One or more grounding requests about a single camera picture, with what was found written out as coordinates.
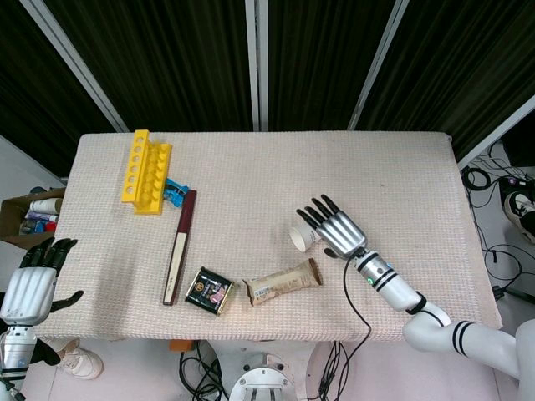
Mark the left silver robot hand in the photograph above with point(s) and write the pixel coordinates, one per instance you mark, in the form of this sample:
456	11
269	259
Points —
29	288

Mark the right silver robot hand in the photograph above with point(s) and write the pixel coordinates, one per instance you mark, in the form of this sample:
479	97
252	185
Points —
340	234

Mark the white paper cup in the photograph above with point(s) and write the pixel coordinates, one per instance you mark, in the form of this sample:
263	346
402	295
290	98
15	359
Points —
304	237

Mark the robot base column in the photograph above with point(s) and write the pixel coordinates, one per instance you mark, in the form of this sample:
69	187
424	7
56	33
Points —
262	378

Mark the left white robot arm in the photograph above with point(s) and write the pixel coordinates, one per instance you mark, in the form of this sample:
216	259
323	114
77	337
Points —
14	355

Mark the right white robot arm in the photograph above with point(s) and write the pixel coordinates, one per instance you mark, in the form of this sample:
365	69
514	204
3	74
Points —
434	309

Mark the cardboard box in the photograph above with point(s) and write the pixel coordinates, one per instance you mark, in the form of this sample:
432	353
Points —
25	223

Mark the pink woven tablecloth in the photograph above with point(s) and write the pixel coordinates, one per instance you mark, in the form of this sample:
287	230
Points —
267	234

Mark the beige brown snack bar wrapper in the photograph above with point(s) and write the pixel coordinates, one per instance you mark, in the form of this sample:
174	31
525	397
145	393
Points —
282	282

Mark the white bottle in box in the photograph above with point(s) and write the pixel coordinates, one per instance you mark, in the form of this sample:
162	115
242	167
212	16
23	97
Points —
46	205

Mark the black snack packet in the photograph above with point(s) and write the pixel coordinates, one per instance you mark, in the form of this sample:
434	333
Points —
209	290

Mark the long maroon cream box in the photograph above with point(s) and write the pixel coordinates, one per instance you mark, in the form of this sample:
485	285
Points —
180	246

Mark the orange block under table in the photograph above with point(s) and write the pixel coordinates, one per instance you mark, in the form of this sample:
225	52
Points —
180	346

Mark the yellow test tube rack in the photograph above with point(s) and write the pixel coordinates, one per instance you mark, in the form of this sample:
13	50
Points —
145	172

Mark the blue clip toy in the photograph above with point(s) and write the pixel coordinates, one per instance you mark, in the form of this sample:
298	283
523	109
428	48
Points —
176	193

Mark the black white sneaker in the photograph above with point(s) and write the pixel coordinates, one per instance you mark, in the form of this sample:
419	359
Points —
519	211

